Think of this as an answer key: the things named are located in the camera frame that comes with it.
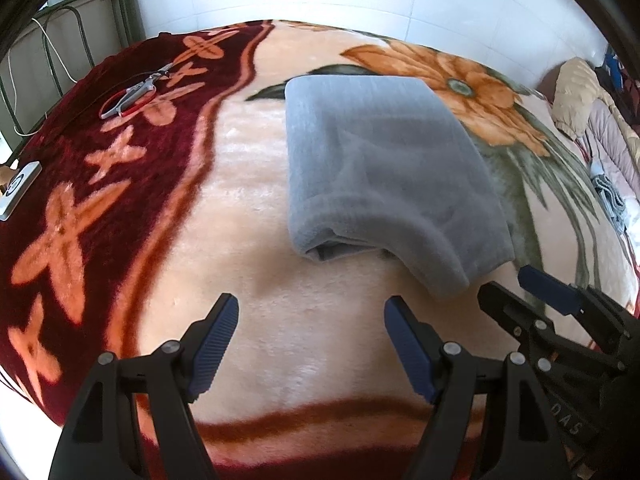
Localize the grey-blue pants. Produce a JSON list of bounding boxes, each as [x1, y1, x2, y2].
[[284, 75, 514, 299]]

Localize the small grey folded cloth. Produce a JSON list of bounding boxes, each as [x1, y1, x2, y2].
[[590, 172, 627, 234]]

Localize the pale pink quilted duvet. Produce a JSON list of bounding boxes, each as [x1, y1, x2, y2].
[[579, 99, 639, 200]]

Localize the floral plush blanket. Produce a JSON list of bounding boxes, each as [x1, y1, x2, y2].
[[1, 21, 639, 479]]

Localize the clothes pile on rack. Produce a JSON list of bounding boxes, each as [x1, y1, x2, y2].
[[596, 46, 639, 131]]

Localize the white phone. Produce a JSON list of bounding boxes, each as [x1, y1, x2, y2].
[[0, 162, 42, 221]]

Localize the red-handled scissors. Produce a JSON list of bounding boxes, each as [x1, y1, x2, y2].
[[99, 63, 174, 120]]

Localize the white cable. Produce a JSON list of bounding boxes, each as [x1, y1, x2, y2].
[[6, 17, 76, 139]]

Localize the green metal bed frame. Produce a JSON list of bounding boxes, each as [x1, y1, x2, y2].
[[1, 0, 144, 162]]

